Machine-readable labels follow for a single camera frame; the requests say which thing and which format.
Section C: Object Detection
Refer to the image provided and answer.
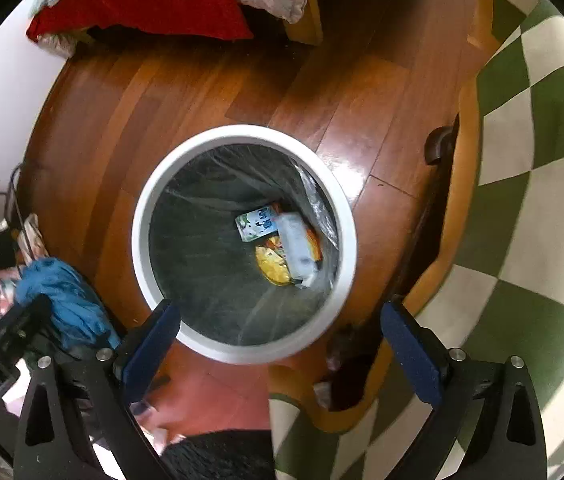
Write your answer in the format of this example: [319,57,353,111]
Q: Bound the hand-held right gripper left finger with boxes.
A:
[13,299,181,480]

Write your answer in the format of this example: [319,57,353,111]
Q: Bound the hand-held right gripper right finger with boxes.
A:
[380,296,549,480]

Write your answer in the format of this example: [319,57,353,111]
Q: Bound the white round trash bin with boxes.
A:
[132,124,357,365]

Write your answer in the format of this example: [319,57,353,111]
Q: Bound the blue garment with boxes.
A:
[14,257,122,352]

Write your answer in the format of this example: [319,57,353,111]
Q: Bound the floral patterned bag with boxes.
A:
[16,212,47,266]

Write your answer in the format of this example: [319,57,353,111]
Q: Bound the person's left leg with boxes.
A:
[159,429,275,480]

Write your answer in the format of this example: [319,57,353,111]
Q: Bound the clear plastic bin liner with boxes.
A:
[149,142,340,348]

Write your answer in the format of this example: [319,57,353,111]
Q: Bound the yellow snack wrapper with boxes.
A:
[254,245,295,288]

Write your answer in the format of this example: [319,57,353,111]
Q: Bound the orange snack wrapper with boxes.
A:
[307,227,324,263]

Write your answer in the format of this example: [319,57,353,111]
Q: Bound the white plastic packet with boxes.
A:
[277,212,320,286]

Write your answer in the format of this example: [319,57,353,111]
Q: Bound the green white checkered tablecloth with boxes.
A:
[269,0,564,480]

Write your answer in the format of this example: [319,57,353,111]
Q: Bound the patterned white cloth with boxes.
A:
[36,31,78,59]

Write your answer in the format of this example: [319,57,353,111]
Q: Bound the red bed sheet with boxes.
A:
[26,0,255,43]

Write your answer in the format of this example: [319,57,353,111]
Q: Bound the black cable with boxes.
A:
[6,162,30,241]

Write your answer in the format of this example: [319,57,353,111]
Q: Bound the wooden bed frame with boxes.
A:
[282,0,323,46]

